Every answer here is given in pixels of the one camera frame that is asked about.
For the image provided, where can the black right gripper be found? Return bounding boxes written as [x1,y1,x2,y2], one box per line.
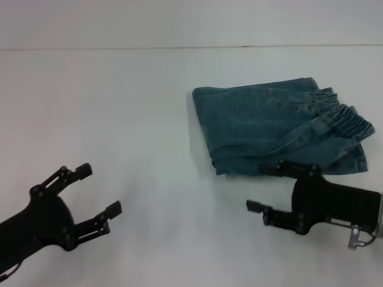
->
[245,159,383,236]

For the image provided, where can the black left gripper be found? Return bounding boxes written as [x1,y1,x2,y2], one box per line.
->
[0,162,123,270]

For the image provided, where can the blue denim shorts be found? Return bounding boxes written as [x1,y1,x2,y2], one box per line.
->
[191,77,376,177]

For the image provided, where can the silver metal cable connector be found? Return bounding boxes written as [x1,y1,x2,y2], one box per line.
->
[346,226,363,249]

